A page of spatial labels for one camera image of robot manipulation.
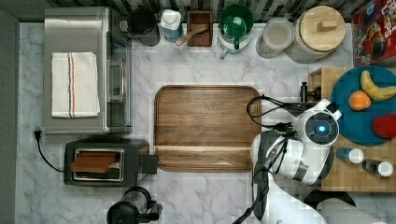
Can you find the black cup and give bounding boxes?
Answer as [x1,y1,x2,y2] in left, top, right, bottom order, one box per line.
[128,7,161,47]

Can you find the black toaster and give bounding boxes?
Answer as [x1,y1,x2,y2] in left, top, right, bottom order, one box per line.
[64,139,158,188]

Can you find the clear plastic lidded container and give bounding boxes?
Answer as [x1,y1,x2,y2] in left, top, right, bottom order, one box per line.
[256,18,294,59]

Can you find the yellow banana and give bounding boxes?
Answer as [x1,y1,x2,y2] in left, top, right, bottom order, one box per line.
[361,70,396,101]

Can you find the blue bottle white cap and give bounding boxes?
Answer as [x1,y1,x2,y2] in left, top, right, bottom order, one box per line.
[161,9,183,43]

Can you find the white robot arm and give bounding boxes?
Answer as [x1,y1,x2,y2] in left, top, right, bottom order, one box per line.
[247,99,342,224]

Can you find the black power cord plug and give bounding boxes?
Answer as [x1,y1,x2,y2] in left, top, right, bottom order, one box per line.
[33,129,65,173]

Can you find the brown toast slice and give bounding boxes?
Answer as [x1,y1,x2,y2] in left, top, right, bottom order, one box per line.
[70,152,117,174]

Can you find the paper towel roll holder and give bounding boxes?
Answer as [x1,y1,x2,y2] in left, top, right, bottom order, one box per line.
[304,189,388,224]

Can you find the orange fruit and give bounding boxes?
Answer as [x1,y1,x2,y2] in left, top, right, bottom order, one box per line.
[348,91,371,111]

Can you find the green pitcher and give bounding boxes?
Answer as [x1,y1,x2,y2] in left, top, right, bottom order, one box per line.
[219,4,253,59]

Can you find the dark wooden box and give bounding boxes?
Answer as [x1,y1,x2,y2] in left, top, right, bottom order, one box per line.
[187,10,213,47]

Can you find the stainless steel toaster oven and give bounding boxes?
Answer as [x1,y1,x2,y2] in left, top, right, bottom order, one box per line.
[43,7,132,134]

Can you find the red apple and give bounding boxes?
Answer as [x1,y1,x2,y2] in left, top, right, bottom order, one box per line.
[372,114,396,139]

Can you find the dark shaker white cap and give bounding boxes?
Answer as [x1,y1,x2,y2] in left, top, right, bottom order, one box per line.
[362,159,393,177]

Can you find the wooden serving tray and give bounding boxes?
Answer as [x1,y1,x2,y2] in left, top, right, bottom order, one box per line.
[154,85,262,172]

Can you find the black french press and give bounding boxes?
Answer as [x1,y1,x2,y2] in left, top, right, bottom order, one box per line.
[106,187,163,224]

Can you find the white striped dish towel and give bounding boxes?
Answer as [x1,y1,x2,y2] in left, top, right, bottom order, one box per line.
[51,52,100,119]

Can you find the black drawer handle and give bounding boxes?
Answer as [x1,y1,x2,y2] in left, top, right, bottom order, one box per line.
[300,82,321,103]

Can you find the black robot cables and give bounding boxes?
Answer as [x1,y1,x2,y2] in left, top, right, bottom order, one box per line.
[232,94,316,224]

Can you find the blue shaker white cap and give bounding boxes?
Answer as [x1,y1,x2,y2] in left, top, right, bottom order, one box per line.
[335,147,364,164]

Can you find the jar with wooden lid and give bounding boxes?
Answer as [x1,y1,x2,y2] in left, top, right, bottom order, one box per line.
[285,6,347,64]

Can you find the wooden spoon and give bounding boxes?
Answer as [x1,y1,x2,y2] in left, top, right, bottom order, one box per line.
[176,24,209,46]

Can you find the red cereal box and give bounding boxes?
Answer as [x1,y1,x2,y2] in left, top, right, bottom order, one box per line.
[352,0,396,67]

